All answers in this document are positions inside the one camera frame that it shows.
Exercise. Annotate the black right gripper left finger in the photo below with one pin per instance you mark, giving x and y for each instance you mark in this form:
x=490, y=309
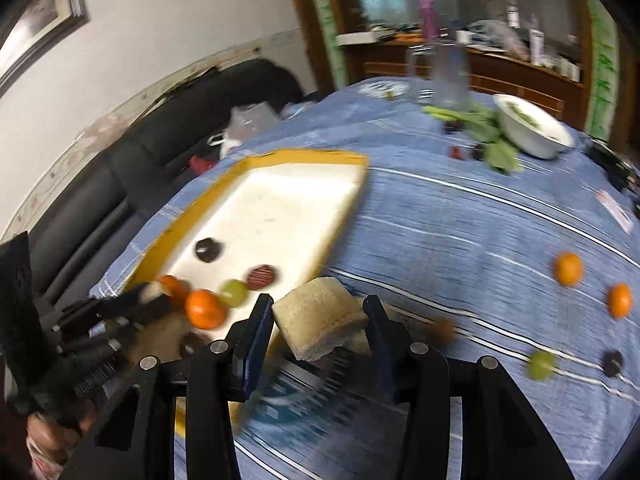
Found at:
x=134, y=435

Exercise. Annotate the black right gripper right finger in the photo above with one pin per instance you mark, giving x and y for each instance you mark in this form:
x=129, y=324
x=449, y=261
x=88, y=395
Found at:
x=502, y=435

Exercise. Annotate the orange tangerine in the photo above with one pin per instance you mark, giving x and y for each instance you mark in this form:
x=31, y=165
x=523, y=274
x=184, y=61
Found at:
x=204, y=310
x=568, y=269
x=620, y=300

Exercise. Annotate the green grape fruit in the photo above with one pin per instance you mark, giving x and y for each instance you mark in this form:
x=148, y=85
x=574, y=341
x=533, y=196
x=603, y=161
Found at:
x=233, y=293

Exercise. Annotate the orange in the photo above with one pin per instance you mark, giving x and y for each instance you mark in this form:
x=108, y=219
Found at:
x=177, y=290

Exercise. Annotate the dark purple plum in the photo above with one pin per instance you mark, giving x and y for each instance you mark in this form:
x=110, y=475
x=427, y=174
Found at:
x=260, y=277

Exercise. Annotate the beige bread cube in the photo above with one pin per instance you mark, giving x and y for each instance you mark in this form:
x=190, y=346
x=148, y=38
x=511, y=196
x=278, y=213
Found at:
x=317, y=317

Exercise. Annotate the person's hand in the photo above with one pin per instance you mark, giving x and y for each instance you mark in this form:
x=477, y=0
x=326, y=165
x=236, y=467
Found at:
x=51, y=445

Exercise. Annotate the small green fruit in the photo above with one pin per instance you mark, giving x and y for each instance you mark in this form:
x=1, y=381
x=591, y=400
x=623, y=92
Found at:
x=540, y=365

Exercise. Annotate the black leather sofa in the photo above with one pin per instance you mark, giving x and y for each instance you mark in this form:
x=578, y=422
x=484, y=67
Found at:
x=91, y=223

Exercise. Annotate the brown kiwi fruit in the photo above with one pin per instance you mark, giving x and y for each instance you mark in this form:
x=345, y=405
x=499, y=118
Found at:
x=443, y=332

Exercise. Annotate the dark round fruit in tray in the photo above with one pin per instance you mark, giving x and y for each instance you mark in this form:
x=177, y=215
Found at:
x=207, y=249

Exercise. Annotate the small dark plum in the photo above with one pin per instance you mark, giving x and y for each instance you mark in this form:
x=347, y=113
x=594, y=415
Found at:
x=612, y=363

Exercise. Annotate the white tray with yellow rim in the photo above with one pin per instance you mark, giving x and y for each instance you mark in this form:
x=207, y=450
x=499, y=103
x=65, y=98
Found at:
x=285, y=208

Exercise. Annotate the blue plaid tablecloth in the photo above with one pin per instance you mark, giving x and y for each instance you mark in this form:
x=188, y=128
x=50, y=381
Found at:
x=436, y=236

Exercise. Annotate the red plastic bag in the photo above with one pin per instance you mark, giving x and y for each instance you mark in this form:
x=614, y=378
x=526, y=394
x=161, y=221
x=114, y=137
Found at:
x=200, y=165

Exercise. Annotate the white paper card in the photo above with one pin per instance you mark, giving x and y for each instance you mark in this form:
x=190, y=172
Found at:
x=618, y=213

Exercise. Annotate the clear plastic bag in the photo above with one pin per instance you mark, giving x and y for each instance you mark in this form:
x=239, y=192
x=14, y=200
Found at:
x=245, y=123

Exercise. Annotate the red date by vegetables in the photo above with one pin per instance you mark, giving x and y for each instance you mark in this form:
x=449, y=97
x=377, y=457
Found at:
x=456, y=153

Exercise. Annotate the dark date by vegetables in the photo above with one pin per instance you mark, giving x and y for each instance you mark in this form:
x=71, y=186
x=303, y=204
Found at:
x=478, y=152

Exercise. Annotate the white ceramic bowl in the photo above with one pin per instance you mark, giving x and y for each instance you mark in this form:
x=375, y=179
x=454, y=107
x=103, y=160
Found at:
x=530, y=128

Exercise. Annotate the green leafy vegetables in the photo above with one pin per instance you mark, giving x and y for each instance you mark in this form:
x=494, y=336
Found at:
x=481, y=125

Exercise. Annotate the dark date near pitcher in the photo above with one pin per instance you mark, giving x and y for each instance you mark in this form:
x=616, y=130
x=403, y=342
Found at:
x=453, y=126

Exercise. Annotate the round white plate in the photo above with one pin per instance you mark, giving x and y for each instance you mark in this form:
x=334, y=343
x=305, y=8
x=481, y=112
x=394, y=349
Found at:
x=383, y=89

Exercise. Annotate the wooden sideboard cabinet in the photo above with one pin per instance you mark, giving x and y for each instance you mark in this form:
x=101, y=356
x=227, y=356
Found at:
x=489, y=73

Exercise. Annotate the clear glass pitcher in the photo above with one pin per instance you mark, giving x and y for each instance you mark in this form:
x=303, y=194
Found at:
x=438, y=74

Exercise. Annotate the purple thermos bottle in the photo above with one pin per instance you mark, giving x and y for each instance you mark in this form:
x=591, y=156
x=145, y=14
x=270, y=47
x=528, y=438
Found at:
x=429, y=18

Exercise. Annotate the framed wall picture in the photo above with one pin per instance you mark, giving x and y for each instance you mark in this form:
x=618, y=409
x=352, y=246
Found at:
x=42, y=25

